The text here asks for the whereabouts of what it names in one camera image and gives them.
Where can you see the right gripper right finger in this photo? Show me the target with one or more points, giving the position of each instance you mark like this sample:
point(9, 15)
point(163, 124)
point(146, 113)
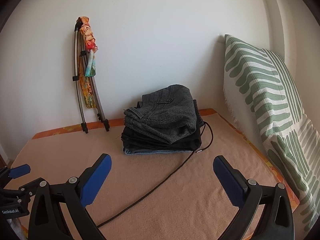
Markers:
point(276, 220)

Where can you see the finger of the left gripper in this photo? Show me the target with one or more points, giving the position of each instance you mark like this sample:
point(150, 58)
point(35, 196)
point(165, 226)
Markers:
point(13, 173)

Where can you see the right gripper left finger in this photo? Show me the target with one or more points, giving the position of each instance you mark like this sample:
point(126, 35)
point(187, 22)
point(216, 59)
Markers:
point(47, 220)

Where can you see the grey houndstooth pants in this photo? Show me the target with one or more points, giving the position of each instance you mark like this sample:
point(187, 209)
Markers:
point(167, 115)

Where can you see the pink fleece blanket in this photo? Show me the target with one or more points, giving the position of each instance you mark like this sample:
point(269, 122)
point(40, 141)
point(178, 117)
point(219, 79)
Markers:
point(159, 196)

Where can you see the black folded garment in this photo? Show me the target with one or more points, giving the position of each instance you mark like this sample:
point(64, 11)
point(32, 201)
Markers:
point(133, 139)

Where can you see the green white patterned pillow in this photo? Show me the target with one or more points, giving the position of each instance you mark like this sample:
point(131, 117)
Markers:
point(264, 100)

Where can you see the colourful scarf on tripod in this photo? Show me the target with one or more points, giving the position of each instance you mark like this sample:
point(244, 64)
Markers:
point(87, 67)

